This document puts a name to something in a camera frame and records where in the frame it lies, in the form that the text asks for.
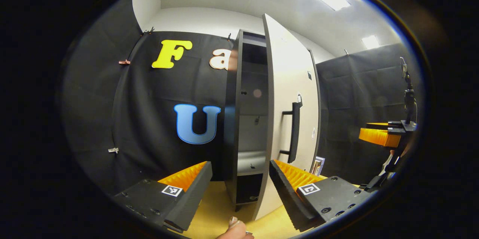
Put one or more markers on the small ceiling light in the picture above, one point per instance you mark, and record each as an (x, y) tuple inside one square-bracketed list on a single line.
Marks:
[(370, 42)]

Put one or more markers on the small printed box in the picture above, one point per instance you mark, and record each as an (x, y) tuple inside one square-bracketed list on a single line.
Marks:
[(319, 166)]

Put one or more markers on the grey cabinet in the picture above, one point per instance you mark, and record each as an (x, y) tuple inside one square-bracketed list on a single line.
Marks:
[(230, 119)]

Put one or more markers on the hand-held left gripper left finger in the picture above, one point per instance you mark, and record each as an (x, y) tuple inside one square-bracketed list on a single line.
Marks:
[(192, 196)]

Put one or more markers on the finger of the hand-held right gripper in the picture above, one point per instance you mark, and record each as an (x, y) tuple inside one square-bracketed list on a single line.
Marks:
[(378, 124), (378, 137)]

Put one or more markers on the pink clip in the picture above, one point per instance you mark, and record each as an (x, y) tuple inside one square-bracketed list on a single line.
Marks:
[(124, 61)]

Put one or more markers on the white clip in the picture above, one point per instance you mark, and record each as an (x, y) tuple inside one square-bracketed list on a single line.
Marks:
[(113, 150)]

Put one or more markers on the black stand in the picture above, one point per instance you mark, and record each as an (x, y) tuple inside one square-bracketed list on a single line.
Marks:
[(409, 97)]

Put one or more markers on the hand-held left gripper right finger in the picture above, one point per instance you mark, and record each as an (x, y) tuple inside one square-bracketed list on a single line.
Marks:
[(286, 198)]

